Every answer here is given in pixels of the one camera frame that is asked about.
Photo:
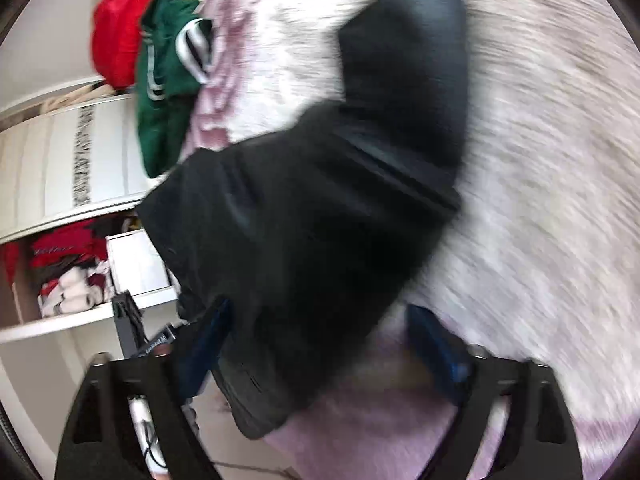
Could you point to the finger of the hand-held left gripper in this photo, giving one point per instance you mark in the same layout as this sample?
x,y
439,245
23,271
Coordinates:
x,y
127,320

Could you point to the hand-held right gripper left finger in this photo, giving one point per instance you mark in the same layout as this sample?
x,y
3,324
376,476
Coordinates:
x,y
207,347

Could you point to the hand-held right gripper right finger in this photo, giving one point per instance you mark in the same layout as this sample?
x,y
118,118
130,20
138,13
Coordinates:
x,y
435,355

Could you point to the black leather jacket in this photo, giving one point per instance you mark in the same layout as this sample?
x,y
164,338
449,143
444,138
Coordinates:
x,y
310,220

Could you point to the pile of red white clothes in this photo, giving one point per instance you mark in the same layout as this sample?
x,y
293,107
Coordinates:
x,y
70,290

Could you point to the white wardrobe drawer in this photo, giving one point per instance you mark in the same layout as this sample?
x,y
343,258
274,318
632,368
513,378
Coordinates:
x,y
140,265

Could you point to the white wardrobe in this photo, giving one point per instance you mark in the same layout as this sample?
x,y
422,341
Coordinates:
x,y
65,322

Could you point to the red coat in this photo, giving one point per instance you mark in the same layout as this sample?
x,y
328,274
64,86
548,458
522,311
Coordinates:
x,y
65,247

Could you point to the white wardrobe sliding door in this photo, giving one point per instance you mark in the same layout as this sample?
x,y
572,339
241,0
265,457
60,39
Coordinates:
x,y
60,160

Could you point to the bed with floral blanket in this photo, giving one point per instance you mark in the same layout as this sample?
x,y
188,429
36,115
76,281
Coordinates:
x,y
525,185

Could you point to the green striped track garment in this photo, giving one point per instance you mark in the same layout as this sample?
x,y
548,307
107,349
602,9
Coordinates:
x,y
165,100

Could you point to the red quilted duvet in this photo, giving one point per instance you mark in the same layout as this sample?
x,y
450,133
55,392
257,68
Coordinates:
x,y
120,25

